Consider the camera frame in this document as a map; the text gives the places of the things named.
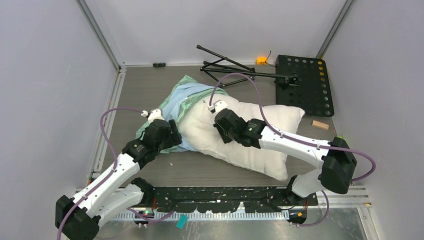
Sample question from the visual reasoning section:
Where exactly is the white pillow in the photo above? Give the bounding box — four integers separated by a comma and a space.
177, 94, 305, 181

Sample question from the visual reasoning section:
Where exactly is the green and blue pillowcase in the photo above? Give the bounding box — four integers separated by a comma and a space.
135, 75, 214, 154

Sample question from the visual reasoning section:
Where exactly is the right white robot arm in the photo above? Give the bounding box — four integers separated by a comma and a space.
213, 108, 357, 205

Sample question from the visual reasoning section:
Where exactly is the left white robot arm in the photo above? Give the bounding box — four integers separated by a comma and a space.
55, 119, 182, 240

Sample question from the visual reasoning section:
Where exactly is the black folding stand tripod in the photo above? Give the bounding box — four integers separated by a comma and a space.
196, 44, 299, 88

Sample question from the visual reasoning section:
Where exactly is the orange round object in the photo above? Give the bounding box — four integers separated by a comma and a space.
255, 57, 268, 65

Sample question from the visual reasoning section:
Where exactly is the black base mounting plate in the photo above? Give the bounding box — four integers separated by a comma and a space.
135, 186, 318, 213

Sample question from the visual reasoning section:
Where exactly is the teal tape piece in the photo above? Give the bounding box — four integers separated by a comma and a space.
175, 214, 188, 230

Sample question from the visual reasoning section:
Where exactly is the wooden block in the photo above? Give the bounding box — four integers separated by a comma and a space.
311, 120, 330, 131

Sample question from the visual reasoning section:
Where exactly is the black perforated stand plate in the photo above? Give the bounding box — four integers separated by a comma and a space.
274, 55, 335, 118

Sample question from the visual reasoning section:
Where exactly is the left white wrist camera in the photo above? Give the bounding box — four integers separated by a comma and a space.
140, 108, 164, 123

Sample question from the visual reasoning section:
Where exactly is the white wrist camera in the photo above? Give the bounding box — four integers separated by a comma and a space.
207, 100, 228, 114
140, 108, 164, 123

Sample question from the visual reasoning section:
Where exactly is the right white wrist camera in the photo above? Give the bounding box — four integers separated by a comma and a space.
207, 100, 228, 114

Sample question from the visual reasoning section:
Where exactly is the small black wall bracket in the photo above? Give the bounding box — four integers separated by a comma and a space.
152, 62, 166, 68

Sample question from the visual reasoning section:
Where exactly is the slotted cable duct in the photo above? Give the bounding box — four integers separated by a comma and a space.
110, 210, 299, 222

